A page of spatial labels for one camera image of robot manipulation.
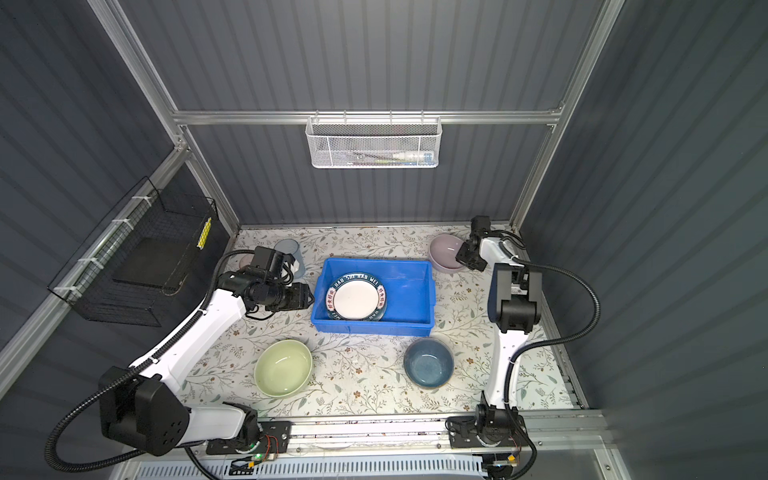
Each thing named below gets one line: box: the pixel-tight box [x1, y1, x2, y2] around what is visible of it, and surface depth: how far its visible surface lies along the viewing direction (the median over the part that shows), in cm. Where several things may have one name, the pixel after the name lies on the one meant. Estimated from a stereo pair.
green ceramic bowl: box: [254, 339, 313, 398], surface depth 84 cm
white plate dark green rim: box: [325, 272, 387, 322], surface depth 98 cm
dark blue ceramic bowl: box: [403, 337, 454, 390], surface depth 86 cm
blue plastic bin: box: [311, 258, 436, 337], surface depth 99 cm
